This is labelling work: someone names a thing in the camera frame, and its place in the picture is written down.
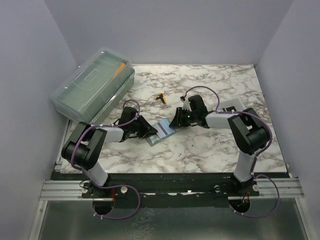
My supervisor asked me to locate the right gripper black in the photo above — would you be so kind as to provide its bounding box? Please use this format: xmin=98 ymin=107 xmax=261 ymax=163
xmin=169 ymin=107 xmax=198 ymax=128

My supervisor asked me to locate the white plastic card tray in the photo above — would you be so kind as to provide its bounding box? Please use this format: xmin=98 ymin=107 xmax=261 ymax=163
xmin=218 ymin=97 xmax=246 ymax=112

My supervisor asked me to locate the clear plastic storage box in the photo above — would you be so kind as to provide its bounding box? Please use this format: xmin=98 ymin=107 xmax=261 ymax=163
xmin=50 ymin=47 xmax=135 ymax=125

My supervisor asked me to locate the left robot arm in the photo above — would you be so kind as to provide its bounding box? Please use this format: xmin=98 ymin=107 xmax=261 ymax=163
xmin=61 ymin=106 xmax=158 ymax=198

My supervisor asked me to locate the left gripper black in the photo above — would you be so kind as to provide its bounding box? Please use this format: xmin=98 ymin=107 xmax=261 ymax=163
xmin=129 ymin=115 xmax=157 ymax=139

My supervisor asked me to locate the yellow handled hex key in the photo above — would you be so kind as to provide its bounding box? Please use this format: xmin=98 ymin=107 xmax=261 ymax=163
xmin=140 ymin=92 xmax=167 ymax=106

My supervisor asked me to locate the green card holder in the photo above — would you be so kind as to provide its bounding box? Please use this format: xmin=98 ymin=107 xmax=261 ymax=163
xmin=146 ymin=118 xmax=177 ymax=147

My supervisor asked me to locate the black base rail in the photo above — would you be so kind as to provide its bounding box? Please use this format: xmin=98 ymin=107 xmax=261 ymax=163
xmin=40 ymin=171 xmax=302 ymax=209

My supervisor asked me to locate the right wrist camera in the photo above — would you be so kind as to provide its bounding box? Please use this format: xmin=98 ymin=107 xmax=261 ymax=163
xmin=180 ymin=95 xmax=192 ymax=111

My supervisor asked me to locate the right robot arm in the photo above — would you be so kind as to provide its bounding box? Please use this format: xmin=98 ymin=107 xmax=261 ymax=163
xmin=169 ymin=95 xmax=273 ymax=196

